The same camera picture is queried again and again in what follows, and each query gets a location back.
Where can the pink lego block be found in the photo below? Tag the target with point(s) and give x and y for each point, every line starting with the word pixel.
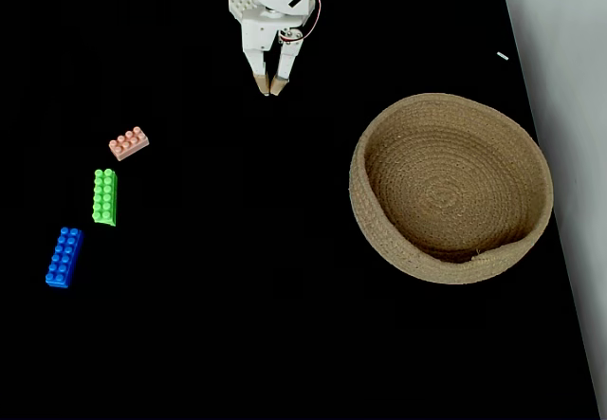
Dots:
pixel 129 144

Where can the green lego block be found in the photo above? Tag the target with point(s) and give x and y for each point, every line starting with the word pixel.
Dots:
pixel 104 197

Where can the small white tape piece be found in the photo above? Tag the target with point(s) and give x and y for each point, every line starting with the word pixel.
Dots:
pixel 502 56

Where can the blue lego block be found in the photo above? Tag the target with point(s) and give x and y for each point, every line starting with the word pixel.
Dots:
pixel 64 258

